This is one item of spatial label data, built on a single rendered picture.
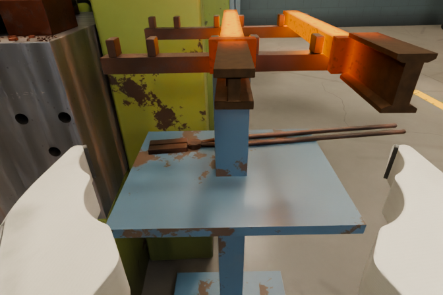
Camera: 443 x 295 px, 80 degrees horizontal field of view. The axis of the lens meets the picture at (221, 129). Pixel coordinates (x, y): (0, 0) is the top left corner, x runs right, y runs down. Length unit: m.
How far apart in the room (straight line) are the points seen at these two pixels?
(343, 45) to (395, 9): 7.46
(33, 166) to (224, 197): 0.45
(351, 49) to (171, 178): 0.37
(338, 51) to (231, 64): 0.13
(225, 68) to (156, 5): 0.54
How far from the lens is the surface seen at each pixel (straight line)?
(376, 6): 7.49
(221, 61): 0.20
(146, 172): 0.55
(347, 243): 1.37
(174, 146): 0.59
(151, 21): 0.54
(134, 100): 0.79
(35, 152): 0.71
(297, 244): 1.30
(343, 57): 0.29
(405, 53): 0.22
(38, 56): 0.60
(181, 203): 0.47
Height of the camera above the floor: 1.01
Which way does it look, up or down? 29 degrees down
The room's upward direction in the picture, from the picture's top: 1 degrees counter-clockwise
